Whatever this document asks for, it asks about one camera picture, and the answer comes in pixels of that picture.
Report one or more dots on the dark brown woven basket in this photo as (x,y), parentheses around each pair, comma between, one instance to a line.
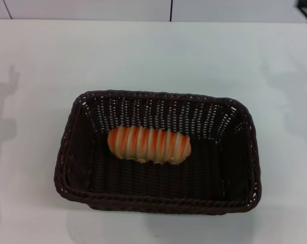
(156,183)

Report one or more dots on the orange striped bread roll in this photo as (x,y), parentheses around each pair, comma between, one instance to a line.
(148,145)

